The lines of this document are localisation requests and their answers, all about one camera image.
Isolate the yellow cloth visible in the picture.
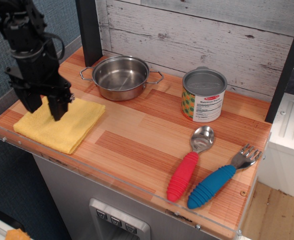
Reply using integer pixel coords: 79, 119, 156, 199
13, 97, 106, 155

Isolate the grey toy fridge cabinet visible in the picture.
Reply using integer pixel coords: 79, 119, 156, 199
33, 153, 220, 240

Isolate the black right frame post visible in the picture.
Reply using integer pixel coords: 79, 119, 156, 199
265, 38, 294, 124

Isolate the stainless steel pot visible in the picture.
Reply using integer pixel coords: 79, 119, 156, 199
79, 55, 164, 102

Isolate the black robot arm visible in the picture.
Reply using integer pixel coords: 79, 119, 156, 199
0, 0, 75, 121

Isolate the white toy cabinet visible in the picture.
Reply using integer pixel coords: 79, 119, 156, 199
257, 93, 294, 197

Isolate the red handled spoon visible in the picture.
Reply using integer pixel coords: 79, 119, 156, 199
166, 125, 215, 202

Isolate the black frame post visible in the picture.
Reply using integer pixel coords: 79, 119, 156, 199
265, 38, 294, 124
75, 0, 103, 67

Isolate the clear acrylic guard rail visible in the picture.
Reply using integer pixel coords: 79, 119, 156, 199
0, 36, 243, 240

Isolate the toy food can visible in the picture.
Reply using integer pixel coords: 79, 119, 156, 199
181, 66, 228, 123

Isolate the black left frame post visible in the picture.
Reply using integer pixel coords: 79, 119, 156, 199
75, 0, 103, 67

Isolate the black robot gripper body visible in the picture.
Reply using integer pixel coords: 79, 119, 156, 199
5, 54, 75, 103

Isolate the orange cloth at corner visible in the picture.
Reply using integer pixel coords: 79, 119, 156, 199
5, 228, 31, 240

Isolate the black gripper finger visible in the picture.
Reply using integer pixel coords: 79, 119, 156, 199
13, 86, 43, 113
47, 96, 68, 121

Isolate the blue handled fork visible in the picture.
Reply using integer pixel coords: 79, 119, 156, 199
187, 144, 263, 210

